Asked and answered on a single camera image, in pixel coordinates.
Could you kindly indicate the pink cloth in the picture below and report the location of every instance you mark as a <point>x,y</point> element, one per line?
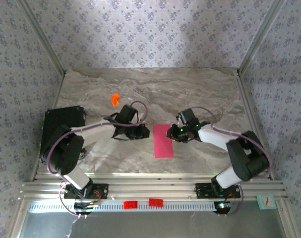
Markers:
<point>162,146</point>

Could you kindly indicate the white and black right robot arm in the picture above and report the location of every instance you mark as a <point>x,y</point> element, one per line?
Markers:
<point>212,137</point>

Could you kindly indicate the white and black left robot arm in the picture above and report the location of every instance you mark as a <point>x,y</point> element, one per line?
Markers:
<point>95,135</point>

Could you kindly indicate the grey metal sheet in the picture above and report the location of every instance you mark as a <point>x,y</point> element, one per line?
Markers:
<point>152,225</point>

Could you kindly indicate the orange curved plastic piece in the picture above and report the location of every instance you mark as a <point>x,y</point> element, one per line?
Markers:
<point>114,99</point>

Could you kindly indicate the red tape patch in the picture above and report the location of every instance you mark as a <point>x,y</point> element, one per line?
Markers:
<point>156,202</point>
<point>130,205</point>

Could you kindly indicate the black box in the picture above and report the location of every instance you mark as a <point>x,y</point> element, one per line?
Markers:
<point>58,119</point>

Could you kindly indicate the small teal clock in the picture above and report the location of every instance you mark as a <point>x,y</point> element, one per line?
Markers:
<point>266,202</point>

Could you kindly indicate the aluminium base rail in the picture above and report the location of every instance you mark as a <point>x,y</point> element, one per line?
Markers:
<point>152,188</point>

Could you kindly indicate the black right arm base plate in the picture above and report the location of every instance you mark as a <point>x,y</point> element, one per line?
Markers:
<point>202,191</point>

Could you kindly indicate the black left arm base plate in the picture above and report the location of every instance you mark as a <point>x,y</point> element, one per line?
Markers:
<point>103,191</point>

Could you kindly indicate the aluminium side rail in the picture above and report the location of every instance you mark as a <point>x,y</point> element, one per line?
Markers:
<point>57,94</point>
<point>250,111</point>

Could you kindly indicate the aluminium frame post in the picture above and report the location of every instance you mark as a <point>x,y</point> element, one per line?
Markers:
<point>42,36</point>
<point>260,37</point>

